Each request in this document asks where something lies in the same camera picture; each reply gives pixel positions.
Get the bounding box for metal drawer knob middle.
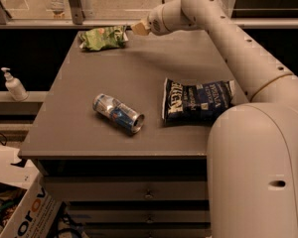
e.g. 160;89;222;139
145;217;154;224

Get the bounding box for dark blue kettle chip bag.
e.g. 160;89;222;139
162;78;235;123

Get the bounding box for metal drawer knob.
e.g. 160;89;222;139
145;217;154;224
144;189;154;199

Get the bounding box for metal drawer knob top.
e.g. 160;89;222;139
144;189;154;199

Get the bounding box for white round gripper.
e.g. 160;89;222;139
131;0;189;36

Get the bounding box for green jalapeno chip bag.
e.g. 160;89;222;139
78;26;128;52

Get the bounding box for white pump sanitizer bottle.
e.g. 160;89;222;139
1;67;29;101

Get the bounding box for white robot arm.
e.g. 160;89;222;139
132;0;298;238

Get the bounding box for silver blue redbull can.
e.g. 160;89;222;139
92;93;144;134

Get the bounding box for white cardboard box orange letters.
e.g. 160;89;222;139
0;145;61;238

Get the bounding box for grey drawer cabinet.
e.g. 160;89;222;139
21;32;233;238

